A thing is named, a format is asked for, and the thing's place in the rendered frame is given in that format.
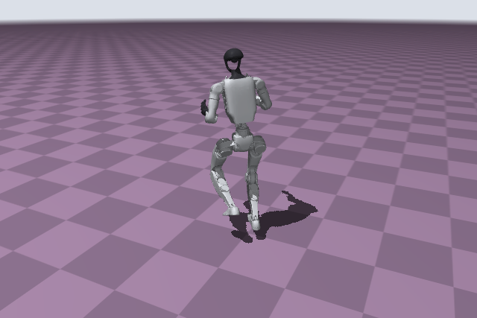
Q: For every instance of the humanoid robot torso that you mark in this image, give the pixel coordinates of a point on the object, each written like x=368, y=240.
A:
x=239, y=98

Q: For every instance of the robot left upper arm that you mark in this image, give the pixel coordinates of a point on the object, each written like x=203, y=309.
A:
x=214, y=93

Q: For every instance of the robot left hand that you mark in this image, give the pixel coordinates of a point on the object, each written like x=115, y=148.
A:
x=204, y=107

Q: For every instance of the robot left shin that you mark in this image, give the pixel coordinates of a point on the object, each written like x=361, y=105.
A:
x=222, y=189

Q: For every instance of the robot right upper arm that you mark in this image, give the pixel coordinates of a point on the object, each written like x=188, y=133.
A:
x=263, y=93

